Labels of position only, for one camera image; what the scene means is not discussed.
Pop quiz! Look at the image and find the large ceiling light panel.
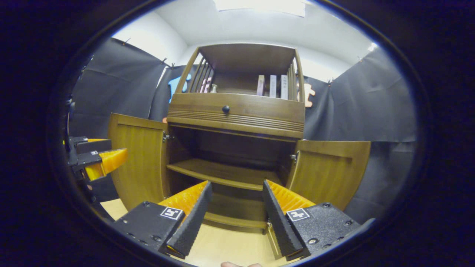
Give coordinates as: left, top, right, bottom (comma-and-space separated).
213, 0, 307, 17

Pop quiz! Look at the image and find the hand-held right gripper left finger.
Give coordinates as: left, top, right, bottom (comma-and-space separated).
111, 181, 213, 259

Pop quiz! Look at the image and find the black backdrop cloth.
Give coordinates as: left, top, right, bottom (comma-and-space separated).
69, 37, 418, 223

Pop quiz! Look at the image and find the wooden cabinet drawer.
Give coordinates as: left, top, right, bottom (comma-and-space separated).
167, 93, 306, 132

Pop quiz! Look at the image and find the wooden cabinet door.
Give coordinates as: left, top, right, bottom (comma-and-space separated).
108, 113, 170, 211
286, 140, 371, 211

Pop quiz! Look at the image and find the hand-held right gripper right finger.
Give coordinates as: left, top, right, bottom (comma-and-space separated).
262, 179, 361, 261

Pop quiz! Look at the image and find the wooden inner shelf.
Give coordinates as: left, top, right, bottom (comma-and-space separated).
166, 159, 284, 191

